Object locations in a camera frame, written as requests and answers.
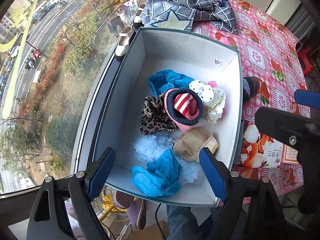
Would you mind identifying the white polka dot scrunchie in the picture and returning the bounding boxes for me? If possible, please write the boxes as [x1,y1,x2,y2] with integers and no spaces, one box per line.
[189,80,226,125]

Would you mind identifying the blue cloth ball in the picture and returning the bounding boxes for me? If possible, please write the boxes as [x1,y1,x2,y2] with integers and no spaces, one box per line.
[131,149,182,198]

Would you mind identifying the pink navy sock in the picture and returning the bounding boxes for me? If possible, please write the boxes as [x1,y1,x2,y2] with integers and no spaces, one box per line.
[164,88,204,134]

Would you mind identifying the pink patterned paper box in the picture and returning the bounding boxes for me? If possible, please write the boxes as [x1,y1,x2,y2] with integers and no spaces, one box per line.
[281,144,298,165]

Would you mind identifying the red plastic stool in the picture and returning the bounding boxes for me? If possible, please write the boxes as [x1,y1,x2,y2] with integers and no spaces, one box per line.
[298,45,314,76]

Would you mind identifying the tissue pack orange flowers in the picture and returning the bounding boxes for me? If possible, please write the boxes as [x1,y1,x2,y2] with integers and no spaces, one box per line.
[239,122,283,168]

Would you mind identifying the pink strawberry tablecloth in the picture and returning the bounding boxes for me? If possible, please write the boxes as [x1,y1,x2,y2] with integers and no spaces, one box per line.
[193,0,310,195]

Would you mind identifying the purple striped sock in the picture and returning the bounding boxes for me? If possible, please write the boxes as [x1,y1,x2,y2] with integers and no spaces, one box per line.
[242,76,260,102]

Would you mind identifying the blue jeans leg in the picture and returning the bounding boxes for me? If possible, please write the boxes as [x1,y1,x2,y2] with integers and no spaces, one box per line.
[167,205,221,240]

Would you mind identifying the purple slipper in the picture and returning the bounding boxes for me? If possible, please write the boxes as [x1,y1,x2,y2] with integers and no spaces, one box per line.
[112,191,146,230]

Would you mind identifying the beige knitted sock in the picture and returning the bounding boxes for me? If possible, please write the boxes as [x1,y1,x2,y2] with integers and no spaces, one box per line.
[174,127,219,163]

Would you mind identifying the pink sponge small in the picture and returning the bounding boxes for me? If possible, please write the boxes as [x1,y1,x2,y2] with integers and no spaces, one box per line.
[219,37,230,46]

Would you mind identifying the light blue fluffy scrunchie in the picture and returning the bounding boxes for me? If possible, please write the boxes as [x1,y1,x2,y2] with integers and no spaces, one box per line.
[133,131,204,185]

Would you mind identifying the grey open storage box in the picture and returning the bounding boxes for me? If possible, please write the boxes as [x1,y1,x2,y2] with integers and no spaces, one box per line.
[95,27,242,198]

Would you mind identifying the leopard print scrunchie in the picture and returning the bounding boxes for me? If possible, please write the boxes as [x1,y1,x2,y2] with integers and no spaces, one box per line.
[139,93,179,135]

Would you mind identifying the blue cloth in box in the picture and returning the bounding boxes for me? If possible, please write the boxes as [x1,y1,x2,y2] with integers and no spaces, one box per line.
[148,69,194,96]

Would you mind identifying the grey checked blanket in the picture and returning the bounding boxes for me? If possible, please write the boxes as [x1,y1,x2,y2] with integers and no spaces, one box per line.
[140,0,238,35]

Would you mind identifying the white shoe far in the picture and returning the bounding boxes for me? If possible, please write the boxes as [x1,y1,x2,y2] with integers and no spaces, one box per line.
[133,3,146,25]

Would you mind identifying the white shoe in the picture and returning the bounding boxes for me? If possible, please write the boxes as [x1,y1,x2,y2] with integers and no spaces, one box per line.
[114,25,134,59]
[133,3,146,25]

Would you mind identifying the white shoe near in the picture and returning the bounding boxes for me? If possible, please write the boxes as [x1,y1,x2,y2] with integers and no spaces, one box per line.
[114,25,134,59]

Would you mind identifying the yellow wire fan guard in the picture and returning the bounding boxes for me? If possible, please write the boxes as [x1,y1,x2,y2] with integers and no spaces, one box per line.
[93,187,127,222]

